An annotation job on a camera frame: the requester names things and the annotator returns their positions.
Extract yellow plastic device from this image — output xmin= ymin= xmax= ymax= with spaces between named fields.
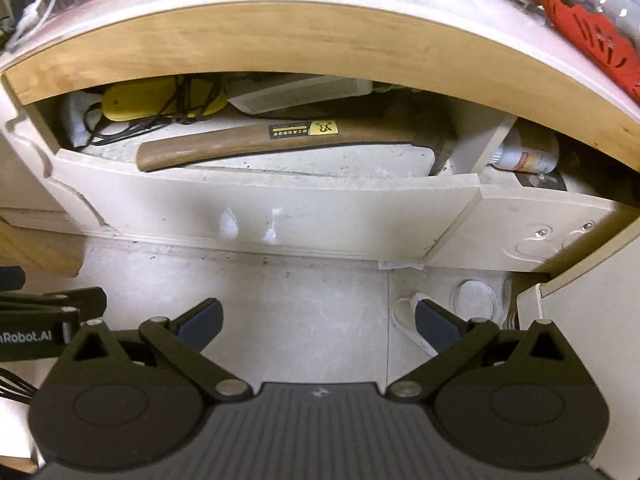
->
xmin=100 ymin=77 xmax=228 ymax=122

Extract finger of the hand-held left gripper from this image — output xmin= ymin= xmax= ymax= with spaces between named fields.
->
xmin=0 ymin=267 xmax=27 ymax=292
xmin=0 ymin=286 xmax=107 ymax=320

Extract wooden handled hammer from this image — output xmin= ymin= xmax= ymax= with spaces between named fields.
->
xmin=136 ymin=119 xmax=457 ymax=177

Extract white flat box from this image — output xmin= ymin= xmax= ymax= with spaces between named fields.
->
xmin=227 ymin=76 xmax=373 ymax=115

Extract white plastic bag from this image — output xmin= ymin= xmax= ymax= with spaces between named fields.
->
xmin=62 ymin=91 xmax=108 ymax=148

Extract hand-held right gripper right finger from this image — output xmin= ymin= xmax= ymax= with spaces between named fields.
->
xmin=385 ymin=298 xmax=581 ymax=402

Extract black cable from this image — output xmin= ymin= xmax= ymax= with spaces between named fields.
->
xmin=82 ymin=75 xmax=231 ymax=148

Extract cream cabinet door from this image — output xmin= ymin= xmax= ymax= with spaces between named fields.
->
xmin=515 ymin=232 xmax=640 ymax=480

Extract black printed paper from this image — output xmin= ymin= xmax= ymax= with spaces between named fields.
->
xmin=514 ymin=167 xmax=568 ymax=192

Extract white cable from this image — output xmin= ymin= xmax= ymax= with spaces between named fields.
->
xmin=5 ymin=0 xmax=66 ymax=53

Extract white bottle red label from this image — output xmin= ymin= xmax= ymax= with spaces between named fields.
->
xmin=487 ymin=127 xmax=561 ymax=173

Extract orange plastic basket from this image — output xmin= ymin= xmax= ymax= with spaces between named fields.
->
xmin=529 ymin=0 xmax=640 ymax=103

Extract clear plastic ring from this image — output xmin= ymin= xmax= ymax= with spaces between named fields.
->
xmin=452 ymin=280 xmax=503 ymax=323

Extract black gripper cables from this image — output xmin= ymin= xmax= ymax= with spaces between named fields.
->
xmin=0 ymin=367 xmax=41 ymax=403

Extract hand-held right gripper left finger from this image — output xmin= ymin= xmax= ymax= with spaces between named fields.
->
xmin=62 ymin=298 xmax=253 ymax=402

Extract cream drawer with metal screws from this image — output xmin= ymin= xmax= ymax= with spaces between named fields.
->
xmin=427 ymin=115 xmax=640 ymax=276

